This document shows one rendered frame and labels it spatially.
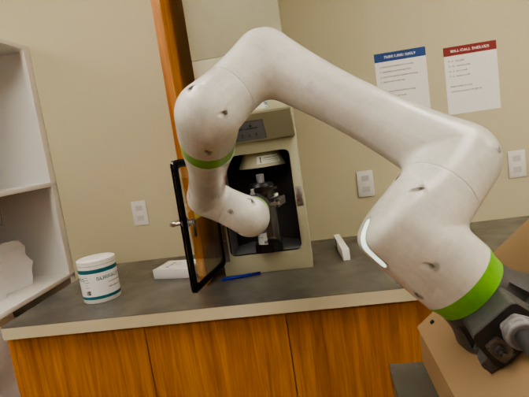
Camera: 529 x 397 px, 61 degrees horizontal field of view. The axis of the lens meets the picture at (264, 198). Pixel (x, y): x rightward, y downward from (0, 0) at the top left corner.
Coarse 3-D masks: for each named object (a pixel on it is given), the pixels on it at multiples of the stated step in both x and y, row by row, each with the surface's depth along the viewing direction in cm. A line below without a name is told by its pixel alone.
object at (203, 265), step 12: (180, 168) 132; (180, 180) 131; (180, 216) 128; (192, 216) 136; (192, 228) 135; (204, 228) 144; (216, 228) 156; (192, 240) 134; (204, 240) 143; (216, 240) 154; (192, 252) 133; (204, 252) 142; (216, 252) 153; (204, 264) 141; (216, 264) 152; (204, 276) 140; (192, 288) 131
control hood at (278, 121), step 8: (256, 112) 143; (264, 112) 142; (272, 112) 142; (280, 112) 143; (288, 112) 143; (248, 120) 145; (264, 120) 145; (272, 120) 145; (280, 120) 145; (288, 120) 145; (264, 128) 148; (272, 128) 148; (280, 128) 148; (288, 128) 148; (272, 136) 151; (280, 136) 151
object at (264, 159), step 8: (264, 152) 159; (272, 152) 160; (248, 160) 160; (256, 160) 158; (264, 160) 158; (272, 160) 159; (280, 160) 161; (240, 168) 163; (248, 168) 159; (256, 168) 158
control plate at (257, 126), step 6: (258, 120) 145; (246, 126) 147; (252, 126) 147; (258, 126) 147; (240, 132) 149; (246, 132) 149; (252, 132) 149; (258, 132) 149; (264, 132) 149; (240, 138) 151; (246, 138) 151; (252, 138) 151; (258, 138) 151
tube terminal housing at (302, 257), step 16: (192, 64) 154; (208, 64) 153; (240, 144) 156; (256, 144) 155; (272, 144) 155; (288, 144) 154; (304, 208) 157; (304, 224) 158; (304, 240) 158; (240, 256) 162; (256, 256) 161; (272, 256) 160; (288, 256) 160; (304, 256) 159; (240, 272) 162
